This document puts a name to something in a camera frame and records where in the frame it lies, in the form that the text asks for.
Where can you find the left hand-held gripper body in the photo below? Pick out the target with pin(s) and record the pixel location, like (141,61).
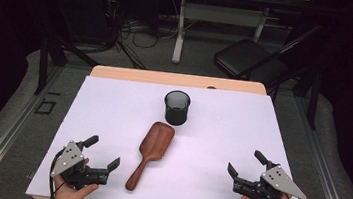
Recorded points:
(70,159)

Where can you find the black folding chair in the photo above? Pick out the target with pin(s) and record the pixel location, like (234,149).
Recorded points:
(246,57)

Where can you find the person's left hand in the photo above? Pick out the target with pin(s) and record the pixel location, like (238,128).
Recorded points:
(69,196)

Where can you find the black mesh cup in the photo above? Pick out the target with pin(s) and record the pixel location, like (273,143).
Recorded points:
(176,113)

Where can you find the white table mat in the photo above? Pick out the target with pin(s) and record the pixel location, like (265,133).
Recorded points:
(213,144)

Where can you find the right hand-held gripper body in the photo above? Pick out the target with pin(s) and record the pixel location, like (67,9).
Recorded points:
(277,181)

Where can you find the white-legged desk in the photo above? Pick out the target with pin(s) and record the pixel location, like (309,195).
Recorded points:
(221,14)

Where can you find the wooden paddle hairbrush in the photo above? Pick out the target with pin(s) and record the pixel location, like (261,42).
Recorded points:
(156,140)

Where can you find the metal floor rail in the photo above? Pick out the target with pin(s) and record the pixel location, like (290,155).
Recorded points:
(326,177)
(9,134)

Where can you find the wooden table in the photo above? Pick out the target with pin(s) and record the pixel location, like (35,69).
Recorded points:
(167,78)

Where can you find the black metal stand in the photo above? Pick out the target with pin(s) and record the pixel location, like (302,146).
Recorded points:
(43,64)
(313,98)

